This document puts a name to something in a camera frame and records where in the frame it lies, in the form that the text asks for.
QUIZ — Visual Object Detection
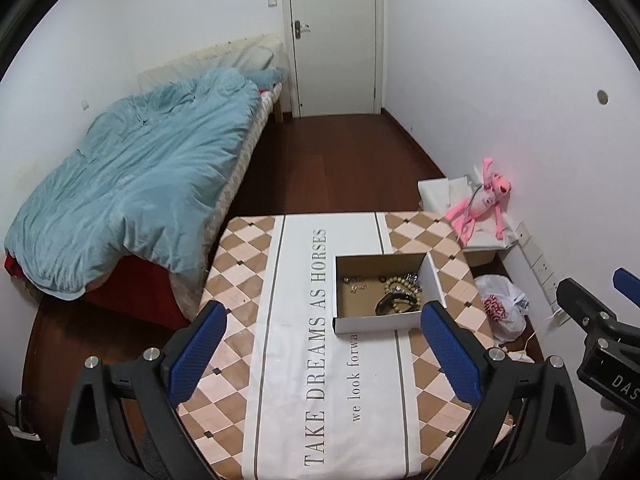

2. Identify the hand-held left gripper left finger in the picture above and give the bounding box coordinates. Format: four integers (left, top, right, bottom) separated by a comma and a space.
57, 300, 230, 480

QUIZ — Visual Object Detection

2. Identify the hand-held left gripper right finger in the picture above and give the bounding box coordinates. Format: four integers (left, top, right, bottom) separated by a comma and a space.
421, 300, 587, 480

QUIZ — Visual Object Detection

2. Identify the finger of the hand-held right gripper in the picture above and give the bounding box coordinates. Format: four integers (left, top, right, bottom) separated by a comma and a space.
612, 267, 640, 308
556, 277, 640, 346

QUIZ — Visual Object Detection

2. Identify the black wristband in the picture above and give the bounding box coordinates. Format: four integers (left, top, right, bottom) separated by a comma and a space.
375, 291, 418, 316

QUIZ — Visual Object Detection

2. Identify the white cardboard box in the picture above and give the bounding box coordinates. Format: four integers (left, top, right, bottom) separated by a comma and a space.
332, 251, 447, 336

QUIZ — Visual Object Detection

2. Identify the wooden bead bracelet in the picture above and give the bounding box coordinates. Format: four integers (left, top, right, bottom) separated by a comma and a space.
380, 274, 423, 306

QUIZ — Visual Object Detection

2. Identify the white plastic bag red print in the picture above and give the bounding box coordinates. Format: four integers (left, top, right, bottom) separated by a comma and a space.
474, 275, 532, 346

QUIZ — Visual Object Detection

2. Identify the brown cardboard box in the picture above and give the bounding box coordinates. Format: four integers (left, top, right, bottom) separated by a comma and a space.
462, 247, 498, 267

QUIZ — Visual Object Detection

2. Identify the checked brown white tablecloth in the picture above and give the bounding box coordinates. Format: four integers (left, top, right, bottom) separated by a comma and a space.
177, 211, 516, 480

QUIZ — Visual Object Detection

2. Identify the pink plush toy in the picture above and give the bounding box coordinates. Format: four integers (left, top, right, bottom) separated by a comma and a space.
442, 157, 516, 241

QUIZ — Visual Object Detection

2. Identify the bed with patterned mattress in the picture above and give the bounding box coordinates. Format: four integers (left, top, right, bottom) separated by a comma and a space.
4, 80, 285, 331

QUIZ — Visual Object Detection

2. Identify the light blue duvet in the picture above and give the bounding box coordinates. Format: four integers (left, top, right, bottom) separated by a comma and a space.
4, 69, 263, 301

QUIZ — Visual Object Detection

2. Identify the teal pillow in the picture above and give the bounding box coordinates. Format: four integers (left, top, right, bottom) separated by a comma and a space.
245, 66, 290, 88

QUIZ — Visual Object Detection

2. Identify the white door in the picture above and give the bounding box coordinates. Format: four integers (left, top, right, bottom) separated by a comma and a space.
280, 0, 386, 120

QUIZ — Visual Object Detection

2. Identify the white cable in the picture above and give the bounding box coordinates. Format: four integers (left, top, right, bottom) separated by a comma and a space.
502, 327, 541, 363

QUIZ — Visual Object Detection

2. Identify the row of white wall sockets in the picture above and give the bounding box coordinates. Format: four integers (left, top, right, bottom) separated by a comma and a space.
515, 222, 571, 321

